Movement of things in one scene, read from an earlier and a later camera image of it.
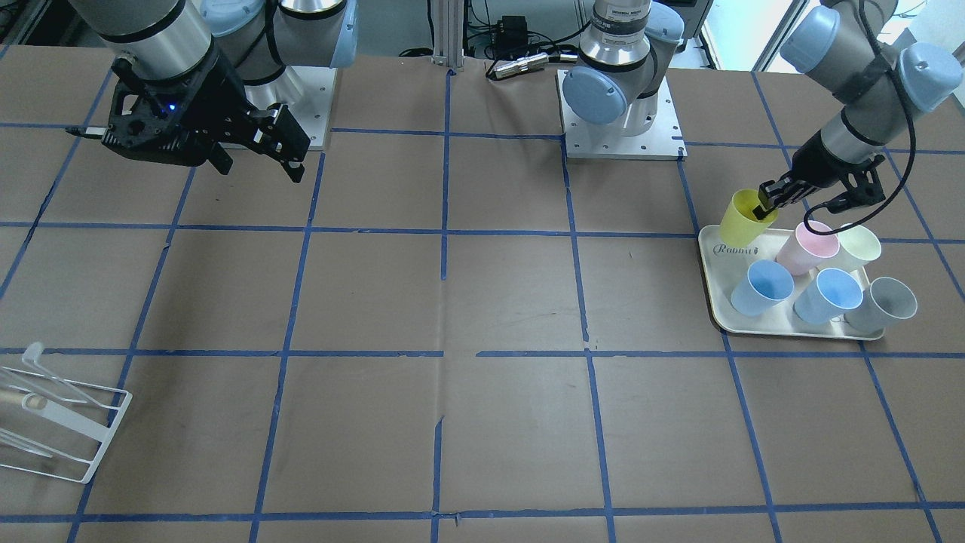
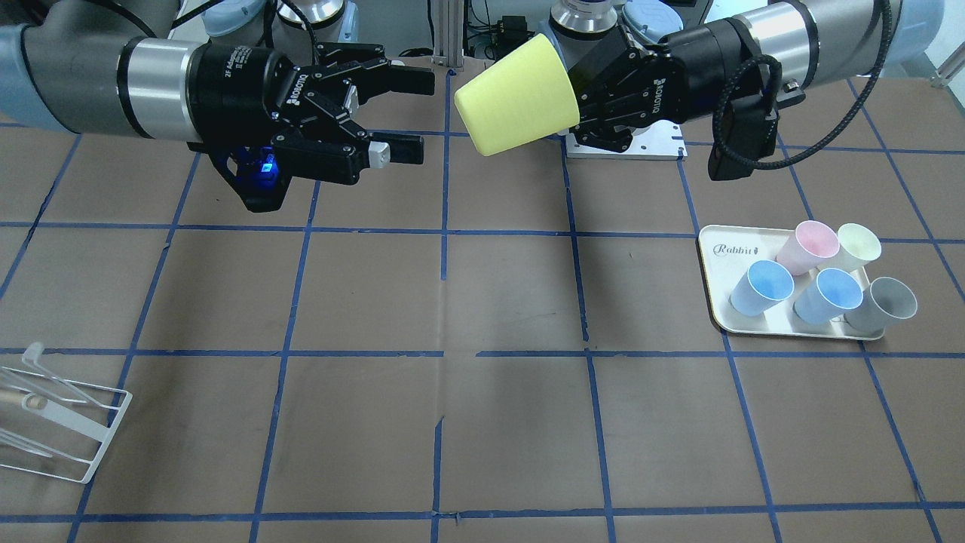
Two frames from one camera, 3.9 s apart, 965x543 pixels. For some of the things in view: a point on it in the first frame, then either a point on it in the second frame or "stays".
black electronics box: x=511 y=38 stays
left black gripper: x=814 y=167 to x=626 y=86
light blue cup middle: x=832 y=291 stays
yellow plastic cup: x=739 y=228 to x=525 y=95
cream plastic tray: x=724 y=265 stays
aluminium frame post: x=448 y=20 stays
